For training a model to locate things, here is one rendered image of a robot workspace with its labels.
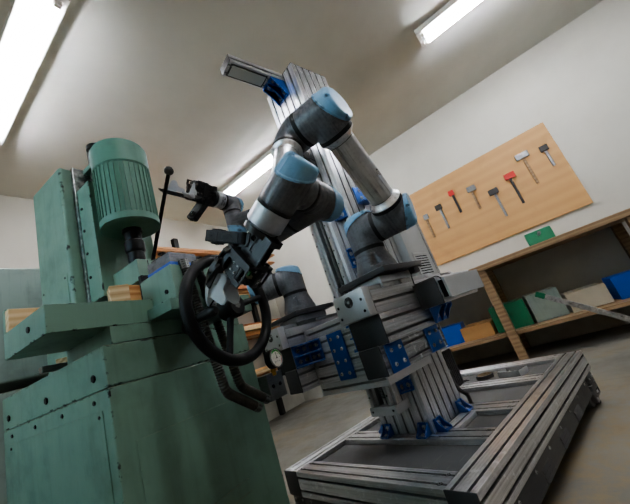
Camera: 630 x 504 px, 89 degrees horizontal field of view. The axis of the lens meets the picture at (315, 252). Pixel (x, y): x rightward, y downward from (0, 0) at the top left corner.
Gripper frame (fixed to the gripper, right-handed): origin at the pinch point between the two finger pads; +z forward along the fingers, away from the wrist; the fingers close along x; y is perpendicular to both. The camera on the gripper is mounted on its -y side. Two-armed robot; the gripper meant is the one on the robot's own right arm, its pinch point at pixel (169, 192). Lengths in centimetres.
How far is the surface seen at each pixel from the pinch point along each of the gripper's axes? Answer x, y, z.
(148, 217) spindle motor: 9.5, -10.2, 11.7
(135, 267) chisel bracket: 14.6, -25.7, 15.8
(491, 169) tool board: 76, 105, -301
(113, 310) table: 35, -32, 31
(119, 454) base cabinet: 52, -56, 34
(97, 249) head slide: -2.2, -23.6, 19.3
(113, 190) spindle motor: 0.4, -4.0, 19.1
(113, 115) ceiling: -159, 55, -49
